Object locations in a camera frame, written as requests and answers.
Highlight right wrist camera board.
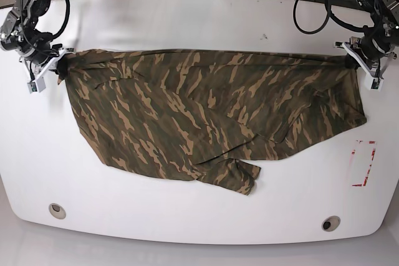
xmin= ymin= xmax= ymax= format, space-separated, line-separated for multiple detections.
xmin=27 ymin=78 xmax=46 ymax=93

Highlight left table cable grommet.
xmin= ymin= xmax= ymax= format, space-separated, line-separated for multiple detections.
xmin=49 ymin=203 xmax=66 ymax=220

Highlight table cable grommet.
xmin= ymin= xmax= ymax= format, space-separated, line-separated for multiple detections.
xmin=322 ymin=216 xmax=340 ymax=232
xmin=49 ymin=203 xmax=66 ymax=220

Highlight black cable loop on table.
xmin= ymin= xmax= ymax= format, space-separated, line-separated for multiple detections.
xmin=292 ymin=0 xmax=375 ymax=35

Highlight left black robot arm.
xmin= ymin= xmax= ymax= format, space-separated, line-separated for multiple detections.
xmin=331 ymin=0 xmax=398 ymax=83

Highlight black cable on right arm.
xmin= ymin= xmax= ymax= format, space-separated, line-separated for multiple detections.
xmin=40 ymin=0 xmax=71 ymax=45

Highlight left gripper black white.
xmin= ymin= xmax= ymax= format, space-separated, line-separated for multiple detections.
xmin=334 ymin=37 xmax=398 ymax=78

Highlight camouflage t-shirt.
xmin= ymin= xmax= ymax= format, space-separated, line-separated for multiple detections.
xmin=64 ymin=49 xmax=367 ymax=195

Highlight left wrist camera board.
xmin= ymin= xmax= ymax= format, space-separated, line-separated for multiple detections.
xmin=370 ymin=77 xmax=383 ymax=91

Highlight right table cable grommet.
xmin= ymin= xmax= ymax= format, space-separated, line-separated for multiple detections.
xmin=322 ymin=216 xmax=340 ymax=232

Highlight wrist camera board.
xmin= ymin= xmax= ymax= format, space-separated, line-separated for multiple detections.
xmin=27 ymin=78 xmax=46 ymax=93
xmin=370 ymin=77 xmax=383 ymax=91

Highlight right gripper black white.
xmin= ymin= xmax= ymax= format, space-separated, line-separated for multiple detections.
xmin=17 ymin=44 xmax=75 ymax=85

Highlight red tape rectangle marking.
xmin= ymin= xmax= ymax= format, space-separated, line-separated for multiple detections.
xmin=349 ymin=140 xmax=377 ymax=187

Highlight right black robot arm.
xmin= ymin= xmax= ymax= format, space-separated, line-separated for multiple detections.
xmin=1 ymin=0 xmax=75 ymax=93

